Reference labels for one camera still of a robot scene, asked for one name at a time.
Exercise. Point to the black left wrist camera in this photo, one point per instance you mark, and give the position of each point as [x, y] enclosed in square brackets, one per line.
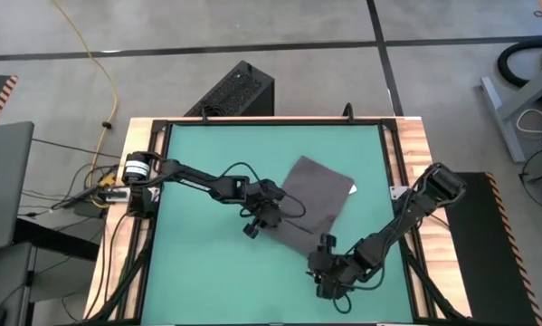
[270, 192]

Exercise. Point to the black table clamp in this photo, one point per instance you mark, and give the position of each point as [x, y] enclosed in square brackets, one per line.
[348, 112]
[203, 113]

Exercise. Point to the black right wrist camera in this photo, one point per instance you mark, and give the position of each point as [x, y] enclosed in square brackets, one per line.
[336, 271]

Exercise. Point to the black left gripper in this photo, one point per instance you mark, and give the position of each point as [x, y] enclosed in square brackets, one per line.
[266, 204]

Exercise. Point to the grey laptop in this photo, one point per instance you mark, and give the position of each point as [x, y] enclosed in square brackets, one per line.
[3, 181]

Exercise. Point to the black perforated computer tower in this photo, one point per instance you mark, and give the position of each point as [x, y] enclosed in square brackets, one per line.
[239, 90]

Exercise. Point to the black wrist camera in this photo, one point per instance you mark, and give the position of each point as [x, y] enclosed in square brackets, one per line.
[270, 192]
[336, 271]

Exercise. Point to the green table mat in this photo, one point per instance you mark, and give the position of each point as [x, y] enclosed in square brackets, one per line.
[207, 271]

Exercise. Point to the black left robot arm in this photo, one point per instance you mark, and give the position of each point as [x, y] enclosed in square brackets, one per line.
[207, 183]

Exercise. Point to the black desk bar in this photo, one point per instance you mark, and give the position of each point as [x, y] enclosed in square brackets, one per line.
[58, 240]

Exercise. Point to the dark grey towel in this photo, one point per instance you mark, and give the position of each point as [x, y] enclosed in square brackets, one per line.
[316, 194]

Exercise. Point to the grey cabinet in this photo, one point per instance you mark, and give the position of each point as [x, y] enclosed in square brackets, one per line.
[8, 280]

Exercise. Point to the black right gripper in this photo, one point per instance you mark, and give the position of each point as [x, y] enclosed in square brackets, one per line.
[336, 271]

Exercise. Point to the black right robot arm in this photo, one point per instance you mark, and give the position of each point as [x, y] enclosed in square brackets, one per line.
[402, 222]

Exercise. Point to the black metal table frame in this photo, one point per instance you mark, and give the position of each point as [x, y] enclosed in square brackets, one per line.
[158, 125]

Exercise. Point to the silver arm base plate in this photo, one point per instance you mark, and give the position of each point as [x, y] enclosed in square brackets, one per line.
[396, 192]
[116, 195]

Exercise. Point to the grey metal desk leg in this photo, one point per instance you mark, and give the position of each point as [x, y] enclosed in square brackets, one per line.
[501, 122]

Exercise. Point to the grey power adapter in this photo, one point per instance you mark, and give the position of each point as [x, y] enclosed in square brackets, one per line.
[89, 209]

